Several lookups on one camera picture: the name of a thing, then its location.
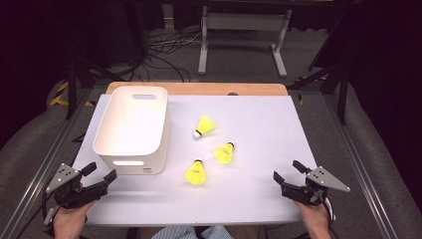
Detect yellow black floor tape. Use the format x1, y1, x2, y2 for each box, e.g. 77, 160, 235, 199
49, 81, 96, 108

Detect black tripod stand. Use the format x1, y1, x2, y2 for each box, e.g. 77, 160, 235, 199
64, 56, 127, 120
287, 59, 349, 126

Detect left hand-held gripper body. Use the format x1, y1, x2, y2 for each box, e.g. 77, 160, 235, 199
45, 162, 108, 209

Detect white metal stand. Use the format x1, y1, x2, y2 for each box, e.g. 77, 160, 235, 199
197, 5, 293, 79

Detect black floor cables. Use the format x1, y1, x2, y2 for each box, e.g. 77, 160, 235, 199
142, 29, 203, 83

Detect aluminium rail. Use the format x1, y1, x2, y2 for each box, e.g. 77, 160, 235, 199
322, 94, 399, 239
0, 88, 94, 239

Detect person's left hand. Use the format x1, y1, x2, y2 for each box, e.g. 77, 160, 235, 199
53, 200, 96, 239

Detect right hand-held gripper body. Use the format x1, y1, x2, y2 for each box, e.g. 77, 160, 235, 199
281, 165, 351, 207

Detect right hand-held gripper cable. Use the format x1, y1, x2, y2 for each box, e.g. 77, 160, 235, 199
322, 197, 336, 222

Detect yellow shuttlecock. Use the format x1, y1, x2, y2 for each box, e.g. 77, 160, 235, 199
184, 158, 207, 185
192, 115, 217, 139
213, 141, 236, 165

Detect person's right hand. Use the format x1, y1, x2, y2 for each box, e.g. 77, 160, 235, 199
293, 200, 331, 232

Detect striped blue shirt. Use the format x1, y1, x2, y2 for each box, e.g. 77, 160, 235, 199
150, 225, 235, 239

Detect white plastic bin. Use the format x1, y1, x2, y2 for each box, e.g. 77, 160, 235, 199
92, 85, 171, 176

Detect white board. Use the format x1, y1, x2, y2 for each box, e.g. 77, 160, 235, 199
72, 94, 336, 227

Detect black curtain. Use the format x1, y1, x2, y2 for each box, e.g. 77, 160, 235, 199
0, 0, 110, 147
344, 0, 422, 213

